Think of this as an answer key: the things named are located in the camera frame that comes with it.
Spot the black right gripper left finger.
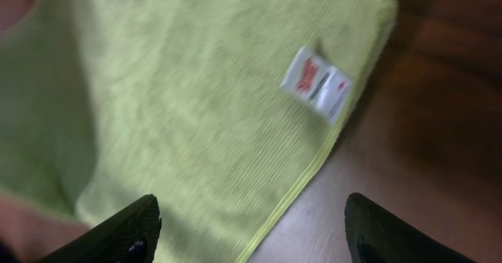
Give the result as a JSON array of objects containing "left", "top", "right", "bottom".
[{"left": 39, "top": 195, "right": 162, "bottom": 263}]

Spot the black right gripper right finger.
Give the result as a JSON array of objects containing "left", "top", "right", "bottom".
[{"left": 344, "top": 192, "right": 474, "bottom": 263}]

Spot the light green microfiber cloth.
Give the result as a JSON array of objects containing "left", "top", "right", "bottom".
[{"left": 1, "top": 0, "right": 398, "bottom": 262}]

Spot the white cloth label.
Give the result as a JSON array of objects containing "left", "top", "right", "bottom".
[{"left": 281, "top": 46, "right": 352, "bottom": 125}]

